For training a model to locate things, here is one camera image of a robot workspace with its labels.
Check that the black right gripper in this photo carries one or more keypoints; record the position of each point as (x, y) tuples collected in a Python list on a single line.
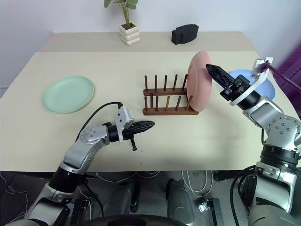
[(236, 90)]

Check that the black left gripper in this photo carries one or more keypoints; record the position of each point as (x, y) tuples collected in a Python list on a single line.
[(129, 133)]

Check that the pink plate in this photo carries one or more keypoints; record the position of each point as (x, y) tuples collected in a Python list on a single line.
[(200, 89)]

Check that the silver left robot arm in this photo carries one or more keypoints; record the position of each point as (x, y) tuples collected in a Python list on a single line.
[(77, 150)]

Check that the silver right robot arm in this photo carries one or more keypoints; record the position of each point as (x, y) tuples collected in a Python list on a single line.
[(282, 127)]

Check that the wooden dish rack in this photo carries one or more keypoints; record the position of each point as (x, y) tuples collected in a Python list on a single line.
[(164, 112)]

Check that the blue plate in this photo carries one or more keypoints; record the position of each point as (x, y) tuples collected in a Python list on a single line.
[(268, 88)]

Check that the black foam block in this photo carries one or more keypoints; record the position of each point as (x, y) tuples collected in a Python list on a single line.
[(183, 34)]

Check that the dark grey rounded leg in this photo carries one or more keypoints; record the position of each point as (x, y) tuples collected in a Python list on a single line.
[(179, 197), (128, 195)]

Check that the purple blurred object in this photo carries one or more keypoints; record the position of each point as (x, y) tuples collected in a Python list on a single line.
[(292, 63)]

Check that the green plate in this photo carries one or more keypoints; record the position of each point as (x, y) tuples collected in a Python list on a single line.
[(68, 94)]

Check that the black rounded housing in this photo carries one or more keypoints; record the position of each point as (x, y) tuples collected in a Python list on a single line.
[(134, 221)]

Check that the potted plant white bubble pot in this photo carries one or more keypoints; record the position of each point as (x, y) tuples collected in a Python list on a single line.
[(129, 33)]

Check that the black box with metal clamp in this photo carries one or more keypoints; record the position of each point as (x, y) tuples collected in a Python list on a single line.
[(211, 209)]

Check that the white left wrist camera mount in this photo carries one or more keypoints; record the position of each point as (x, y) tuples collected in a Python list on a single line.
[(123, 117)]

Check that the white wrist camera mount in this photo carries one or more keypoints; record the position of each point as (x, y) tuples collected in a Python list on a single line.
[(258, 80), (123, 117)]

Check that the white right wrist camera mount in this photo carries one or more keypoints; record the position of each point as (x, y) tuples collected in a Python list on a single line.
[(258, 80)]

